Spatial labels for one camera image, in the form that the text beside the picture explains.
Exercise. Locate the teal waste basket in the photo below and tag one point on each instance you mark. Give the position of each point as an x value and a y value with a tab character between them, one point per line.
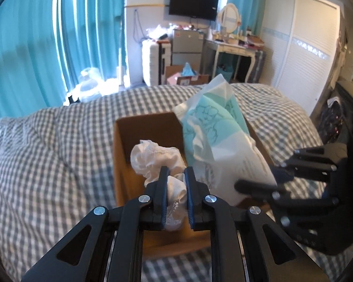
225	71

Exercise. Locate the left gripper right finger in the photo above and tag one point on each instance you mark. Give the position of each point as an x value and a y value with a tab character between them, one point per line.
246	244

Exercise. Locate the oval vanity mirror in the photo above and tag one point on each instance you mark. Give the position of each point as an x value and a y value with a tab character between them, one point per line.
229	20

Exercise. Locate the white suitcase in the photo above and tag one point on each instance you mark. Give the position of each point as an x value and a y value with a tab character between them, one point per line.
156	57

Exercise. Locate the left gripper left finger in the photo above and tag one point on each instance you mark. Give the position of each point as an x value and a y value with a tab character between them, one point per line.
107	244

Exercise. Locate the teal white wipes pack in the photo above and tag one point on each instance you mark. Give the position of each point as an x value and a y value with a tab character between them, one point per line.
218	144

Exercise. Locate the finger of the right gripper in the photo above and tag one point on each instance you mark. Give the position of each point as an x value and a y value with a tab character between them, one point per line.
281	175
259	191

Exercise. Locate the floor cardboard box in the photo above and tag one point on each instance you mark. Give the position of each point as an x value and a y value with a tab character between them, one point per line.
185	75

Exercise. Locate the teal curtain right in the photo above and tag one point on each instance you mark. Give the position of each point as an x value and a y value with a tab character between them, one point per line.
247	5

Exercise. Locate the teal curtain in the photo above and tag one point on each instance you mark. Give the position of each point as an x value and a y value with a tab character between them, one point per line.
45	45
247	5

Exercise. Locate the brown cardboard box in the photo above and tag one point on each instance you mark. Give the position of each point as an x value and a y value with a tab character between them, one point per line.
142	145

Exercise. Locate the black wall television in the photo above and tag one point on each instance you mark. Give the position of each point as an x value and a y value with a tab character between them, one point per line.
198	9

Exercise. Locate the clear water jug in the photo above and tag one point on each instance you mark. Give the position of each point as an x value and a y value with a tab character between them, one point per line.
89	85

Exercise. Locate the white dressing table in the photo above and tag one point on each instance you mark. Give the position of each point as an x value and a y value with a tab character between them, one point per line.
211	53

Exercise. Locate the teal curtain left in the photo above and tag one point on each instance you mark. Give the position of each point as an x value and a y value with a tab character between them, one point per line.
45	45

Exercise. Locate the white louvered wardrobe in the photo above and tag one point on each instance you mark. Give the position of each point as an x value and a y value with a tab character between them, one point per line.
300	39

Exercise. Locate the checkered bed cover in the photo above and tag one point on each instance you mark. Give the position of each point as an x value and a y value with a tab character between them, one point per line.
57	164

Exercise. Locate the small grey fridge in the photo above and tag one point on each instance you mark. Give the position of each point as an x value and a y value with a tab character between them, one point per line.
187	47

